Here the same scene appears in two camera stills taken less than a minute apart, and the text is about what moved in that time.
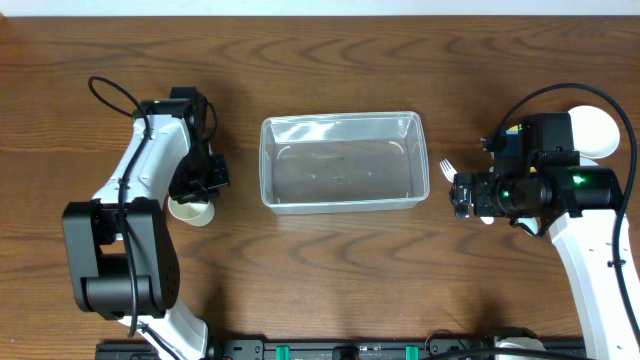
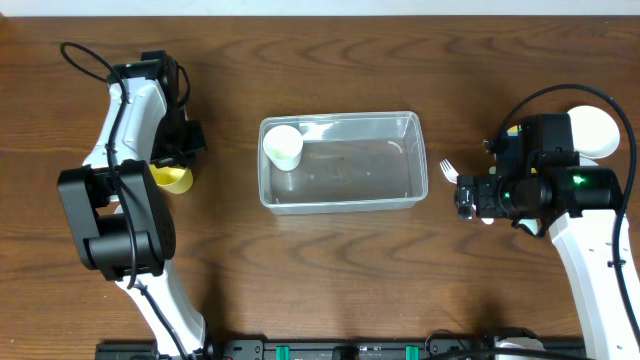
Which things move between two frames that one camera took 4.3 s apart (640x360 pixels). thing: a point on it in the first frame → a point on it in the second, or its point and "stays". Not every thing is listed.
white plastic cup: [197, 213] → [283, 145]
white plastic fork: [448, 170] stays
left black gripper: [198, 185] → [189, 141]
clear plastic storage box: [343, 162] stays
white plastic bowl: [595, 134] stays
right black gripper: [463, 194] stays
